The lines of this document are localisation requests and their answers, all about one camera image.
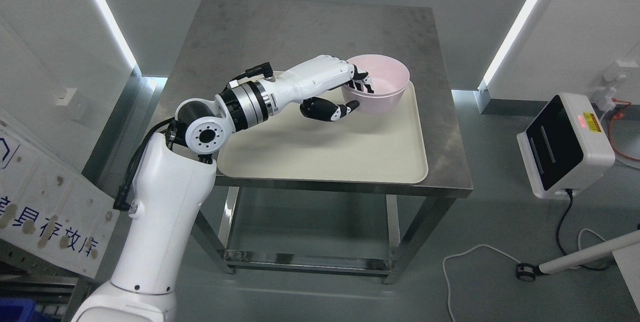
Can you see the white black box device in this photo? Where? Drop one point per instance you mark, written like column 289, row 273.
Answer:
column 565, row 148

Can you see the white wall socket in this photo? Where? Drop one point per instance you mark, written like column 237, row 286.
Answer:
column 617, row 74

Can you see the blue bin corner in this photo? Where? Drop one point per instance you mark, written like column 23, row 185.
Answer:
column 20, row 310

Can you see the beige plastic tray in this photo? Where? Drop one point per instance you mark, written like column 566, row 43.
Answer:
column 371, row 148

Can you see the pink bowl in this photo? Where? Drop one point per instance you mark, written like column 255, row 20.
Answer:
column 388, row 78
column 382, row 101

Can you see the white stand leg with caster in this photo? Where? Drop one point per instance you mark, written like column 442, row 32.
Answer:
column 528, row 272

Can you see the white sign board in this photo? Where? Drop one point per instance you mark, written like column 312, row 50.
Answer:
column 50, row 210

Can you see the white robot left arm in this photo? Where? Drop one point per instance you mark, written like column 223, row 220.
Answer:
column 166, row 182

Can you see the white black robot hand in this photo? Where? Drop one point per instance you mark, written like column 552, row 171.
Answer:
column 304, row 83

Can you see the stainless steel table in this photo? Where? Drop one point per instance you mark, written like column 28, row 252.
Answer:
column 225, row 36

